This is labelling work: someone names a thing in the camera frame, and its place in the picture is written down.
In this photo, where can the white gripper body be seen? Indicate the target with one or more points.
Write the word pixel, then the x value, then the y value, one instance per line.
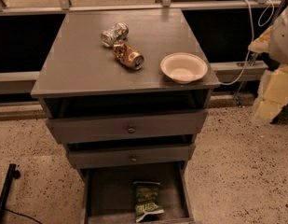
pixel 282 41

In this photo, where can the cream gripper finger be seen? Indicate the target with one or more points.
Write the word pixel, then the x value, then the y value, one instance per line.
pixel 261 44

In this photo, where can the green jalapeno chip bag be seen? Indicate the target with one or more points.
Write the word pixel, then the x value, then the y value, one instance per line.
pixel 146 194

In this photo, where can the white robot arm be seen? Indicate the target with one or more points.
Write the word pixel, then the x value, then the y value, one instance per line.
pixel 278 43

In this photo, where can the grey top drawer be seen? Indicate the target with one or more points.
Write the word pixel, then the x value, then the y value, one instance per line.
pixel 94 129

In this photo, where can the grey wooden drawer cabinet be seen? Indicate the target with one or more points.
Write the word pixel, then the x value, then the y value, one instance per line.
pixel 90 82

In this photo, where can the grey open bottom drawer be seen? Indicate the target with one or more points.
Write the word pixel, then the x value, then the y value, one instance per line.
pixel 109 196

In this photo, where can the grey middle drawer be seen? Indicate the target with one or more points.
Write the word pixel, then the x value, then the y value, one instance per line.
pixel 130 156

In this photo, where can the white paper bowl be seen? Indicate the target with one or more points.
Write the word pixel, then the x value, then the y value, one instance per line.
pixel 183 68

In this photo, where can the crushed brown soda can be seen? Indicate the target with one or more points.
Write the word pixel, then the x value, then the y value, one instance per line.
pixel 127 55

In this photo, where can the crushed silver soda can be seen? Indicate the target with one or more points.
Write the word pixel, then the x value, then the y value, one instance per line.
pixel 110 36

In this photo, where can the black bar on floor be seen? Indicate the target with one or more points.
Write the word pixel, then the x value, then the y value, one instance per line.
pixel 12 173

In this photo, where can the metal railing frame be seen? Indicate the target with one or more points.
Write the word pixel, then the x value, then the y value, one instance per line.
pixel 29 29

